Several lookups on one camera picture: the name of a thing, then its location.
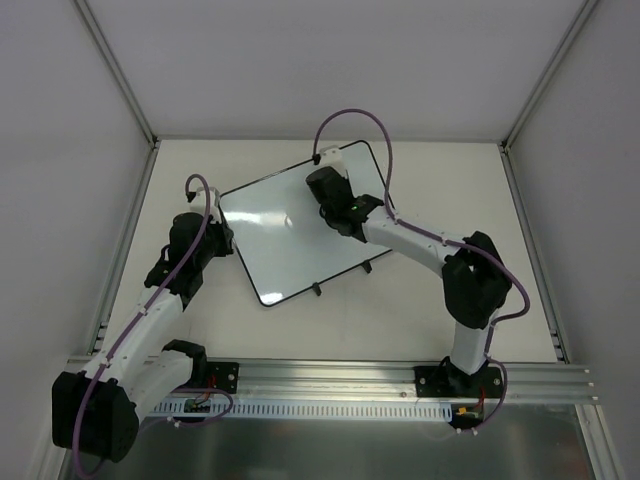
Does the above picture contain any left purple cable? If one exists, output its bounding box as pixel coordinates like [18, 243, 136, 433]
[71, 173, 234, 476]

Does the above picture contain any corner aluminium post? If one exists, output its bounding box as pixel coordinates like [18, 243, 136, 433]
[71, 0, 157, 148]
[500, 0, 600, 151]

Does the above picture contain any right corner aluminium post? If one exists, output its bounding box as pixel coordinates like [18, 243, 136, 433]
[500, 0, 600, 151]

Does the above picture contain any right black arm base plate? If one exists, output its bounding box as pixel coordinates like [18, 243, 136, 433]
[413, 357, 504, 399]

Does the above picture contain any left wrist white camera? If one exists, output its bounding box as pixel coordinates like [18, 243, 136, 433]
[187, 187, 222, 223]

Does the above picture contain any white whiteboard black frame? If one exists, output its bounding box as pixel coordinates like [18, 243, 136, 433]
[219, 159, 390, 307]

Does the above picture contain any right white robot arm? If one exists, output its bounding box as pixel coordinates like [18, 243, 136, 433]
[306, 166, 512, 398]

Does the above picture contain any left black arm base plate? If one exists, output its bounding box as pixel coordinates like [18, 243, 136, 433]
[205, 361, 240, 394]

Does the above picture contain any left corner aluminium post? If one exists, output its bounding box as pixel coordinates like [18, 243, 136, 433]
[71, 0, 157, 148]

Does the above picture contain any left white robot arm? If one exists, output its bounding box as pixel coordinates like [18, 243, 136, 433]
[52, 212, 233, 462]

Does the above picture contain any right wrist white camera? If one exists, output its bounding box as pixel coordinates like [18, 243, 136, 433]
[312, 145, 348, 179]

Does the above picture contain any left table edge aluminium rail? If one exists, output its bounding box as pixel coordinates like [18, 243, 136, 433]
[85, 140, 161, 356]

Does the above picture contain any wrist white camera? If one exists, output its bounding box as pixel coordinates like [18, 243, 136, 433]
[187, 187, 222, 223]
[312, 145, 348, 179]

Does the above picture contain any small green circuit board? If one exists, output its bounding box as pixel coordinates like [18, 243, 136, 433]
[183, 398, 211, 414]

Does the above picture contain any yellow connector with wires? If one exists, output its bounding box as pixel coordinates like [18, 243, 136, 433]
[453, 406, 483, 421]

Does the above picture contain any front aluminium rail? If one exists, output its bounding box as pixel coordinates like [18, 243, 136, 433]
[223, 359, 600, 404]

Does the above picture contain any white slotted cable duct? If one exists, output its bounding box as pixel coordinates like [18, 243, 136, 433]
[150, 396, 453, 423]

